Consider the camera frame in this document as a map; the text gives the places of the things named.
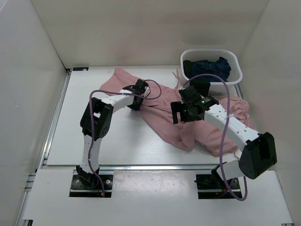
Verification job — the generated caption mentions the blue trousers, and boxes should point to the blue trousers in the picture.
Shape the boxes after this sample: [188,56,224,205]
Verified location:
[192,57,231,82]

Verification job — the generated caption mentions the blue corner label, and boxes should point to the blue corner label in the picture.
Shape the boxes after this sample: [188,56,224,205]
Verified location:
[72,67,89,71]

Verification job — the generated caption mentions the purple cable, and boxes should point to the purple cable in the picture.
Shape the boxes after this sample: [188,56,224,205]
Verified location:
[88,80,163,197]
[183,74,248,202]

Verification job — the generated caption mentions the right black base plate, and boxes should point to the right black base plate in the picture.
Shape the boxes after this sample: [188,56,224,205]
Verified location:
[194,174,234,200]

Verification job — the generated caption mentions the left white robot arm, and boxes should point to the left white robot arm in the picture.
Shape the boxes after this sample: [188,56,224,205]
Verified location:
[76,79,151,192]

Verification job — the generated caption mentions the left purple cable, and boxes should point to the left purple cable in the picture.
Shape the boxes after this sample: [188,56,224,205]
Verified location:
[88,80,163,197]

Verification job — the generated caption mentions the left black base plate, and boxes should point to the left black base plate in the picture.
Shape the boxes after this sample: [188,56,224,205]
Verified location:
[69,174,113,198]

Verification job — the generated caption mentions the pink trousers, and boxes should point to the pink trousers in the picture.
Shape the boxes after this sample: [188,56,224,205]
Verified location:
[100,67,254,157]

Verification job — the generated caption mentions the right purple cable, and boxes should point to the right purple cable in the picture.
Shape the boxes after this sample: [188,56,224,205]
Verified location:
[183,74,248,202]

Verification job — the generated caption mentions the black trousers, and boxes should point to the black trousers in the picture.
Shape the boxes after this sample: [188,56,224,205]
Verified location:
[183,60,210,97]

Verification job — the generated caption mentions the white plastic basket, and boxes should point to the white plastic basket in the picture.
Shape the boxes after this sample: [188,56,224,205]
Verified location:
[179,48,243,96]

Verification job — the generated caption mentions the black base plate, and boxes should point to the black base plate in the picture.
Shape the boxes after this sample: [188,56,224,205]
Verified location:
[69,174,113,198]
[194,174,234,200]

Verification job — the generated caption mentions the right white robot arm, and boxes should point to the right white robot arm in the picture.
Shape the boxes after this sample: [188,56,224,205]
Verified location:
[170,86,277,188]

